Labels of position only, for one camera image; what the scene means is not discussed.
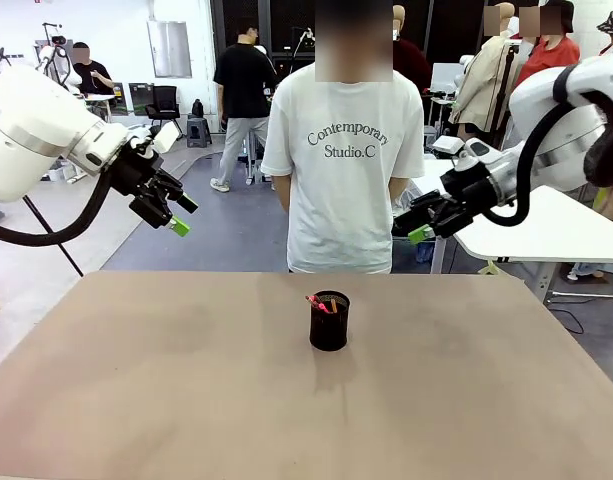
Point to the person in red shirt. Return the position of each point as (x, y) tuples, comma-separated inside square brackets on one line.
[(551, 55)]

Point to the black office chair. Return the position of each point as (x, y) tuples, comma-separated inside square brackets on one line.
[(163, 100)]

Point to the person's right forearm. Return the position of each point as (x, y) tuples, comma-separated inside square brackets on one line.
[(283, 192)]

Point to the seated man black shirt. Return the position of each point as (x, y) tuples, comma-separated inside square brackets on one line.
[(93, 77)]

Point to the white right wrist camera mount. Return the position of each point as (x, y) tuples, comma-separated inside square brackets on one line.
[(447, 145)]

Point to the red pens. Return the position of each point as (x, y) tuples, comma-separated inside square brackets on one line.
[(322, 306)]

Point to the person's left forearm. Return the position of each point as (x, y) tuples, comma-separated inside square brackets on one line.
[(397, 190)]

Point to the standing man black t-shirt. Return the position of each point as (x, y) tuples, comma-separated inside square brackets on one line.
[(243, 75)]

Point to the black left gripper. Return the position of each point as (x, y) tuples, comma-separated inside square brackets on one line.
[(136, 172)]

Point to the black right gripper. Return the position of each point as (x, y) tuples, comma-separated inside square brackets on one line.
[(473, 190)]

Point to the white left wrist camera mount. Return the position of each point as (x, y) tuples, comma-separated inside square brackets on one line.
[(166, 136)]

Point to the mannequin in maroon top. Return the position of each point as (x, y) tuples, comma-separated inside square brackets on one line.
[(411, 60)]

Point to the person in white t-shirt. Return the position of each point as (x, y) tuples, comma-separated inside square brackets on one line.
[(341, 200)]

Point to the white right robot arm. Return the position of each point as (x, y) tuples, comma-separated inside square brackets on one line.
[(551, 115)]

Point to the black mesh pen holder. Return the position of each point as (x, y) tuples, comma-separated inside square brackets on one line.
[(328, 330)]

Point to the mannequin in beige coat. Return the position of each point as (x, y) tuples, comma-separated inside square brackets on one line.
[(481, 85)]

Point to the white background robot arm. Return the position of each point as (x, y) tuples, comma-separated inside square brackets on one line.
[(48, 52)]

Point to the black pen pink cap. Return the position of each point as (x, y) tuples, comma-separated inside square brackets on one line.
[(312, 300)]

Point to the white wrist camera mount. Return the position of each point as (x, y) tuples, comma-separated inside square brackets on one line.
[(447, 145), (166, 136)]

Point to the pencils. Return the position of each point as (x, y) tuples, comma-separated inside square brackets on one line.
[(334, 306)]

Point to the grey wall panel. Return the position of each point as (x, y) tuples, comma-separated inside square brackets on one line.
[(168, 50)]

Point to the white desk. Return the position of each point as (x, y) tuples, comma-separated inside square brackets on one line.
[(551, 230)]

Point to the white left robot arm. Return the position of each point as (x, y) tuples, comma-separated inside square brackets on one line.
[(26, 130)]

